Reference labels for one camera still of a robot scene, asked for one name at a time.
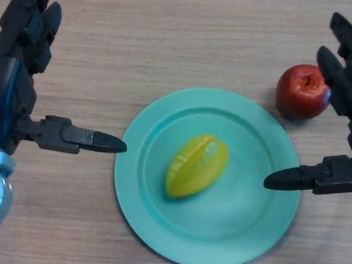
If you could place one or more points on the red apple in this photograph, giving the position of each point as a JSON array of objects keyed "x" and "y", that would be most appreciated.
[{"x": 299, "y": 95}]

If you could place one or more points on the green round plate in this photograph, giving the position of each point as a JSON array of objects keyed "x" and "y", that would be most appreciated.
[{"x": 240, "y": 213}]

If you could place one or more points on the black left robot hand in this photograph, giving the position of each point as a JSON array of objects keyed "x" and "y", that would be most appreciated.
[{"x": 2, "y": 90}]

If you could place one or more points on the yellow starfruit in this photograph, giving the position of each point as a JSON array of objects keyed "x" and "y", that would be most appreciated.
[{"x": 196, "y": 168}]

